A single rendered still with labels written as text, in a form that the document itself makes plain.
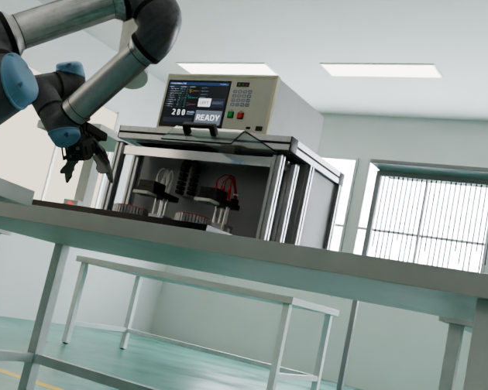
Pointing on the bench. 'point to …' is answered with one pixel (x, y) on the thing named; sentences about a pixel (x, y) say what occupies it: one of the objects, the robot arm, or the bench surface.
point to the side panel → (317, 211)
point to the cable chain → (190, 178)
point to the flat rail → (198, 156)
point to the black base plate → (129, 216)
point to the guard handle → (200, 128)
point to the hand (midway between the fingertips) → (91, 183)
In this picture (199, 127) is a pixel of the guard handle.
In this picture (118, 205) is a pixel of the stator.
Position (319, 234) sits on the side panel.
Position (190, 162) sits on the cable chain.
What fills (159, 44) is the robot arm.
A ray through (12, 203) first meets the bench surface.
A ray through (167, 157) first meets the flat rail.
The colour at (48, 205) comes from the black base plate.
